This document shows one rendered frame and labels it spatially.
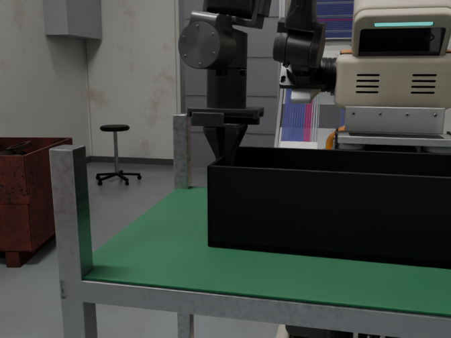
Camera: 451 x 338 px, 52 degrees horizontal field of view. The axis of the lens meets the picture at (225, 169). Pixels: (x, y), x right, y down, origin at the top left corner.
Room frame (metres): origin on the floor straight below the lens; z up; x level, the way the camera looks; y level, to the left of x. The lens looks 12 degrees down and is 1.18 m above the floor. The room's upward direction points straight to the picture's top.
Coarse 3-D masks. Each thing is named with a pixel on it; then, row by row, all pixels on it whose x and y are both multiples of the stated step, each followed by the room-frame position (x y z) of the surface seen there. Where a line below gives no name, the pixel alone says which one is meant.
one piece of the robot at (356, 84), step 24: (336, 72) 1.14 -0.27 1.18; (360, 72) 1.12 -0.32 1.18; (384, 72) 1.10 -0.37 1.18; (408, 72) 1.09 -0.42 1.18; (432, 72) 1.08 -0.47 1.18; (336, 96) 1.14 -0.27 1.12; (360, 96) 1.12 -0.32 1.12; (384, 96) 1.11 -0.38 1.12; (408, 96) 1.10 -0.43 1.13; (432, 96) 1.08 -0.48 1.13
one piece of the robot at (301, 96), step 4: (292, 92) 1.17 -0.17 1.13; (296, 92) 1.17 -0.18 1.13; (300, 92) 1.17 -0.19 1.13; (304, 92) 1.17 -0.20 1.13; (308, 92) 1.16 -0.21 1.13; (292, 96) 1.17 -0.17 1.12; (296, 96) 1.16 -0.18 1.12; (300, 96) 1.16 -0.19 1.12; (304, 96) 1.16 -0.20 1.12; (308, 96) 1.16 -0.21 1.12; (292, 100) 1.16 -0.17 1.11; (296, 100) 1.16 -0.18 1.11; (300, 100) 1.16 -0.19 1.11; (304, 100) 1.16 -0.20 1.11; (308, 100) 1.15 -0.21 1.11
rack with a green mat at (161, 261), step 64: (64, 192) 0.49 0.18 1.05; (192, 192) 0.87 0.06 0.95; (64, 256) 0.49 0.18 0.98; (128, 256) 0.56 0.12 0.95; (192, 256) 0.56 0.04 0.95; (256, 256) 0.56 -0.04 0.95; (64, 320) 0.50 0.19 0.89; (192, 320) 0.92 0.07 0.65; (256, 320) 0.45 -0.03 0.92; (320, 320) 0.43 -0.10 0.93; (384, 320) 0.42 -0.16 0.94; (448, 320) 0.41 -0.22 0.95
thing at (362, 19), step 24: (360, 0) 1.09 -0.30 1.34; (384, 0) 1.07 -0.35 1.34; (408, 0) 1.06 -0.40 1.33; (432, 0) 1.04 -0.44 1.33; (360, 24) 1.07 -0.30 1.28; (384, 24) 1.05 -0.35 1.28; (408, 24) 1.04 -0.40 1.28; (432, 24) 1.03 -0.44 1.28; (360, 48) 1.11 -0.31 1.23; (384, 48) 1.10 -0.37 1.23; (408, 48) 1.09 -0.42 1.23; (432, 48) 1.07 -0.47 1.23
